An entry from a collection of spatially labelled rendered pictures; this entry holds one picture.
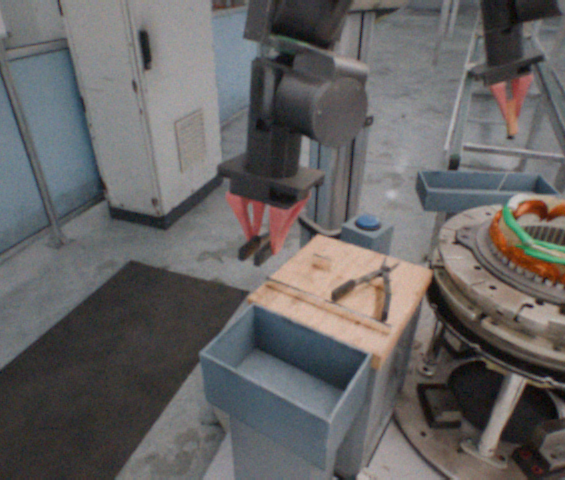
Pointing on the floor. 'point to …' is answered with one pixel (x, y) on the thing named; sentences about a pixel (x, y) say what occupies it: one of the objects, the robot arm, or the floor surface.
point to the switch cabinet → (148, 102)
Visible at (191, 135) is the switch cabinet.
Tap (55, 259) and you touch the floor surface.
